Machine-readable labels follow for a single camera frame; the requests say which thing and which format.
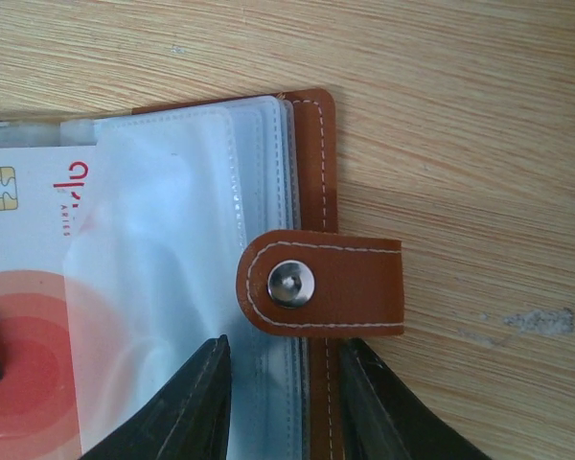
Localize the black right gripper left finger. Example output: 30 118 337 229
82 334 232 460

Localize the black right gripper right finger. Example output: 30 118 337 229
339 338 488 460

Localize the red white credit card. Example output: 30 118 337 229
0 147 95 459

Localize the brown leather card holder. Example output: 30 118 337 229
0 89 404 459

